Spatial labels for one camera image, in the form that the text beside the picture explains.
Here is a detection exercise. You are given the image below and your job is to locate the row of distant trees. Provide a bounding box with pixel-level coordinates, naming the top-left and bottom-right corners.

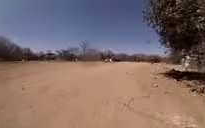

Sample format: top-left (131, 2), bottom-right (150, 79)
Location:
top-left (0, 35), bottom-right (164, 64)

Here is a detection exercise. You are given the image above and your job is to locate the large bushy tree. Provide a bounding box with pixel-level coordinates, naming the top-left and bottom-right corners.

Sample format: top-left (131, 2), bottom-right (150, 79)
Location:
top-left (143, 0), bottom-right (205, 73)

